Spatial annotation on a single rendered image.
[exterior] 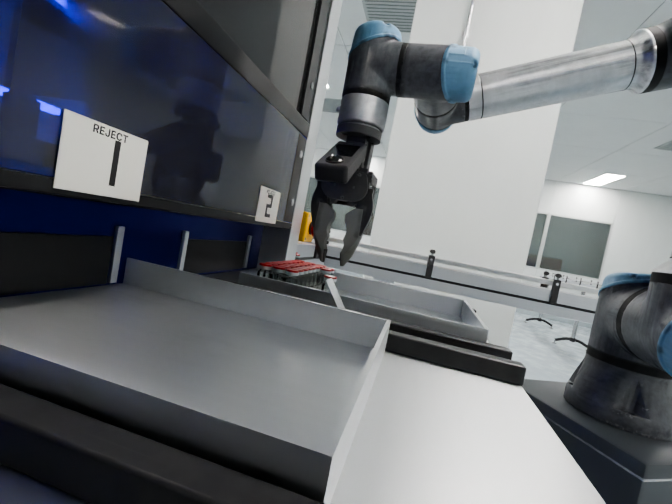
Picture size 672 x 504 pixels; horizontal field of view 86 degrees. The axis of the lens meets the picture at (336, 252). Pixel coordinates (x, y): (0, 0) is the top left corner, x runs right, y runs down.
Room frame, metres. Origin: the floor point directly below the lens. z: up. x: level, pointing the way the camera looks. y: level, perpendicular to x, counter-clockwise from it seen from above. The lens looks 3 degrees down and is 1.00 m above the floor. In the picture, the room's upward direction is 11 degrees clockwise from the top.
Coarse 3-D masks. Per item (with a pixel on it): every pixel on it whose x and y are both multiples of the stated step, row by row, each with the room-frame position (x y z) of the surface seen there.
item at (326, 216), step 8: (320, 208) 0.56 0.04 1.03; (328, 208) 0.56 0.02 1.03; (320, 216) 0.56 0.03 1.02; (328, 216) 0.56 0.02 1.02; (320, 224) 0.56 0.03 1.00; (328, 224) 0.56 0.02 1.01; (320, 232) 0.56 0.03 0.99; (328, 232) 0.57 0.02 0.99; (320, 240) 0.56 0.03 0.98; (320, 248) 0.56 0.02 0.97; (320, 256) 0.56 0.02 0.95
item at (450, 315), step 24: (264, 288) 0.50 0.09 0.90; (288, 288) 0.50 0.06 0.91; (312, 288) 0.49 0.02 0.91; (336, 288) 0.74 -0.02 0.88; (360, 288) 0.73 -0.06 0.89; (384, 288) 0.72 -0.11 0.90; (408, 288) 0.71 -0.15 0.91; (360, 312) 0.47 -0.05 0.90; (384, 312) 0.46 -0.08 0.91; (408, 312) 0.46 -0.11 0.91; (432, 312) 0.68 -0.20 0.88; (456, 312) 0.69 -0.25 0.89; (480, 336) 0.44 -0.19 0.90
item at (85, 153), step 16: (64, 112) 0.27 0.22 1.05; (64, 128) 0.28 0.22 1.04; (80, 128) 0.29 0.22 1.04; (96, 128) 0.30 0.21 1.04; (112, 128) 0.32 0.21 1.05; (64, 144) 0.28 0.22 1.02; (80, 144) 0.29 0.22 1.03; (96, 144) 0.30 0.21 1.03; (112, 144) 0.32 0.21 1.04; (128, 144) 0.33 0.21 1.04; (144, 144) 0.35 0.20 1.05; (64, 160) 0.28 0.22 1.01; (80, 160) 0.29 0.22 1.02; (96, 160) 0.30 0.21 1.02; (128, 160) 0.34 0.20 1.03; (144, 160) 0.35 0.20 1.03; (64, 176) 0.28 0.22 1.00; (80, 176) 0.29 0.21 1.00; (96, 176) 0.31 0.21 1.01; (128, 176) 0.34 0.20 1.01; (96, 192) 0.31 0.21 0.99; (112, 192) 0.32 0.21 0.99; (128, 192) 0.34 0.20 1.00
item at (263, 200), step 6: (264, 192) 0.62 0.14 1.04; (270, 192) 0.64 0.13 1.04; (276, 192) 0.67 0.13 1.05; (264, 198) 0.62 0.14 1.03; (270, 198) 0.65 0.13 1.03; (276, 198) 0.67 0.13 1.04; (258, 204) 0.61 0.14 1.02; (264, 204) 0.63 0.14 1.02; (276, 204) 0.68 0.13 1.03; (258, 210) 0.61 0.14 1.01; (264, 210) 0.63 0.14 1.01; (270, 210) 0.66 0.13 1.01; (276, 210) 0.68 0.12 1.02; (258, 216) 0.61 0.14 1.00; (270, 216) 0.66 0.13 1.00; (276, 216) 0.69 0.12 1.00; (270, 222) 0.66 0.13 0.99
